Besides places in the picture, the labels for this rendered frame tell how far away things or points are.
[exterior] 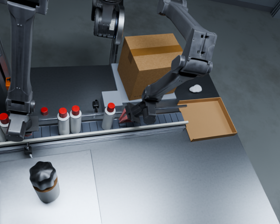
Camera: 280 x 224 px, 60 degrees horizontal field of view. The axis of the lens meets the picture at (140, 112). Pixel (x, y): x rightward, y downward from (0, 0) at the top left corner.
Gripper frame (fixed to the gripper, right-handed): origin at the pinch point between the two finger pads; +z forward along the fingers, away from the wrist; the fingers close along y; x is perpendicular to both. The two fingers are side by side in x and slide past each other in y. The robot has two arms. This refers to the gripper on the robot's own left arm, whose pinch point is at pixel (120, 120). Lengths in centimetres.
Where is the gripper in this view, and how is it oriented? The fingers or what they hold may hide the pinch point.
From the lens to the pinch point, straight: 124.3
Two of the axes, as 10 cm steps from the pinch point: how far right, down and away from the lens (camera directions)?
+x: 5.9, 2.7, 7.6
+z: -7.7, 4.6, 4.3
